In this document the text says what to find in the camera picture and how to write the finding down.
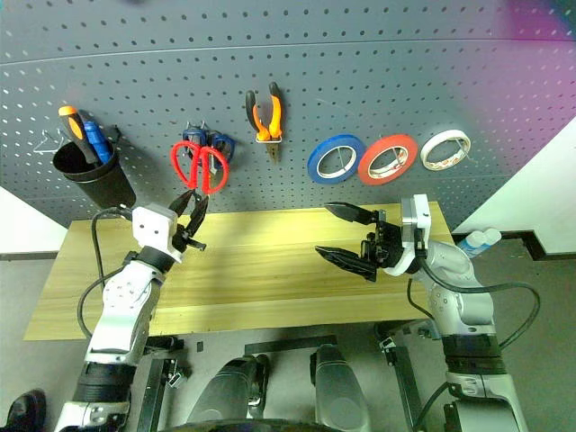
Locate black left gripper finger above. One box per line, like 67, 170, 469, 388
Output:
187, 193, 211, 238
168, 188, 195, 226

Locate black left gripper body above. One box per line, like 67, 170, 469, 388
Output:
173, 222, 208, 254

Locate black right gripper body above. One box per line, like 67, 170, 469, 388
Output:
359, 208, 404, 272

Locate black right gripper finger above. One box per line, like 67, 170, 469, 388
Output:
324, 202, 377, 226
314, 245, 380, 284

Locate red handled scissors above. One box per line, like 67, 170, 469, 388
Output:
170, 139, 230, 199

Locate solid red tape roll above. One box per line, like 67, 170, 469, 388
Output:
357, 133, 418, 187

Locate orange black pliers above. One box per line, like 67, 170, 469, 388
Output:
244, 81, 285, 165

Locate blue tape roll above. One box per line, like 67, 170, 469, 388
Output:
306, 132, 367, 186

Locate red tape roll white core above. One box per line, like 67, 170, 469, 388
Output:
366, 142, 413, 181

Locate dark grey perforated pegboard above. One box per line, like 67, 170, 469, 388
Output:
0, 0, 576, 231

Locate black plastic cup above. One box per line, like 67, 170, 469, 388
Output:
51, 138, 138, 211

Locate black flat metal bar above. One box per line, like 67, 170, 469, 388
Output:
243, 334, 339, 357

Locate dark grey rounded shell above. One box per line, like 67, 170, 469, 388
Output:
185, 354, 272, 432
310, 343, 373, 432

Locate orange black screwdriver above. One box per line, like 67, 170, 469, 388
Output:
58, 104, 104, 168

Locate black shoe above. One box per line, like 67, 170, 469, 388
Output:
5, 388, 47, 432

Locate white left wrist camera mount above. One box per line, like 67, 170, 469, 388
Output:
131, 202, 185, 265

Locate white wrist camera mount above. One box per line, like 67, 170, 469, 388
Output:
131, 202, 185, 265
384, 193, 434, 277

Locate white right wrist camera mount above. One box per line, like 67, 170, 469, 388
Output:
384, 193, 434, 277

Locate blue handled scissors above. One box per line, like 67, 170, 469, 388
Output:
181, 120, 237, 173

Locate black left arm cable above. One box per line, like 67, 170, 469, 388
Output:
76, 205, 135, 339

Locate blue handled screwdriver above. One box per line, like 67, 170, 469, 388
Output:
82, 120, 114, 166

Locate black metal table leg frame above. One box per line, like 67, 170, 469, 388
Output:
136, 335, 191, 432
374, 320, 440, 432

